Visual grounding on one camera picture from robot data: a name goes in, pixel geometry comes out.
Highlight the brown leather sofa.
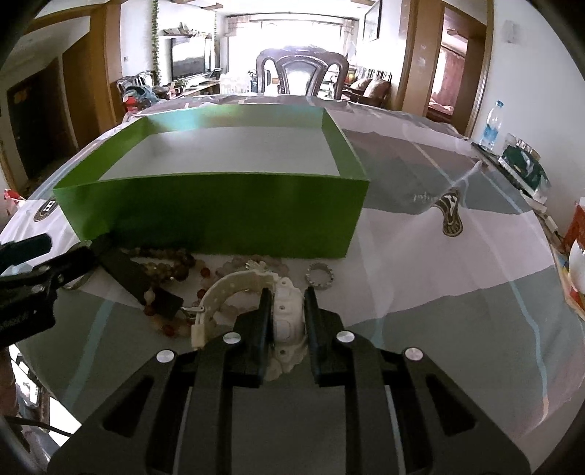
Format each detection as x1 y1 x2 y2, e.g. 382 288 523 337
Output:
342 77 392 109

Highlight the green cardboard box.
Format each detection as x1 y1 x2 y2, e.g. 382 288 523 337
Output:
53 104 369 258

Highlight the patterned grey white tablecloth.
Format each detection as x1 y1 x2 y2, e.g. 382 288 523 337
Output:
1 95 584 470

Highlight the red white package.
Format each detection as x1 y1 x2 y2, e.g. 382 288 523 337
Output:
553 198 585 320

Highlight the dark wooden chair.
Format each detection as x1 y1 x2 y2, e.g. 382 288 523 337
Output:
256 46 349 100

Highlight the silver beaded ring bracelet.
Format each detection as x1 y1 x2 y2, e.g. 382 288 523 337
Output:
304 262 336 291

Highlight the clear plastic water bottle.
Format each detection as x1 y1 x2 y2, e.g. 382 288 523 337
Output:
479 100 504 151

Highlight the black television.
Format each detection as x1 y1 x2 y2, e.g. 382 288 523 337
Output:
170 37 207 79

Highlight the white plastic wristwatch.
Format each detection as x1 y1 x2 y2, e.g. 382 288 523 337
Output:
186 268 307 381

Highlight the brown beaded bracelet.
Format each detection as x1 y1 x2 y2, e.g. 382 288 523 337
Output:
119 245 197 284

